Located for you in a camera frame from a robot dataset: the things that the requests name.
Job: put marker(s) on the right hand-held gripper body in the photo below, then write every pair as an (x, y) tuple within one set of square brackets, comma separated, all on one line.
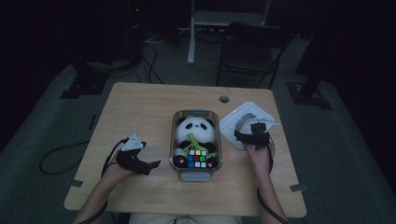
[(258, 137)]

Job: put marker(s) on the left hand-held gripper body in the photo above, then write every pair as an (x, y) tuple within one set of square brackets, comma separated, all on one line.
[(130, 160)]

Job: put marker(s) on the white box lid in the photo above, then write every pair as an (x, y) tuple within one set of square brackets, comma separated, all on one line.
[(229, 124)]

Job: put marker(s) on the colourful puzzle cube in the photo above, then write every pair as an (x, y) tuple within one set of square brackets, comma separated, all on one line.
[(196, 158)]

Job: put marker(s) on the clear plastic storage box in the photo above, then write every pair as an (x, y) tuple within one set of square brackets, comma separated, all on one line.
[(196, 175)]

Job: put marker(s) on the panda plush toy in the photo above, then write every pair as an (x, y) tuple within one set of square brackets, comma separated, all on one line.
[(194, 130)]

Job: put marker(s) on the person's left hand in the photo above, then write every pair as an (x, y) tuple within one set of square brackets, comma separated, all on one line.
[(116, 174)]

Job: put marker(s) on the person's right hand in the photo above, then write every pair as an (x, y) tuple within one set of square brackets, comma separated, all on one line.
[(258, 161)]

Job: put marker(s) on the grey tape piece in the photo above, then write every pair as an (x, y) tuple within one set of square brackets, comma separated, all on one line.
[(77, 183), (298, 187)]

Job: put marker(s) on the black stand with flat base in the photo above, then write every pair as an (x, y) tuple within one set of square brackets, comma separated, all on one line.
[(308, 93), (84, 84)]

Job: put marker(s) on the black folding chair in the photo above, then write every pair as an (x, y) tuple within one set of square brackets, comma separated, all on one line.
[(255, 37)]

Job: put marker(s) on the dark equipment rack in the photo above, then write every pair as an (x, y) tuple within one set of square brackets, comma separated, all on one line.
[(135, 31)]

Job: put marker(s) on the white metal frame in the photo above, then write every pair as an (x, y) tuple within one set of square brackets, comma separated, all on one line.
[(191, 46)]

